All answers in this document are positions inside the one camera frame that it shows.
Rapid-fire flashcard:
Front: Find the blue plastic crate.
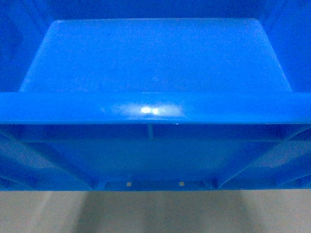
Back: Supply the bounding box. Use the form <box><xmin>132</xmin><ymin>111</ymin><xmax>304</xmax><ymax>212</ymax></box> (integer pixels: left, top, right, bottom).
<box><xmin>0</xmin><ymin>0</ymin><xmax>311</xmax><ymax>191</ymax></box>

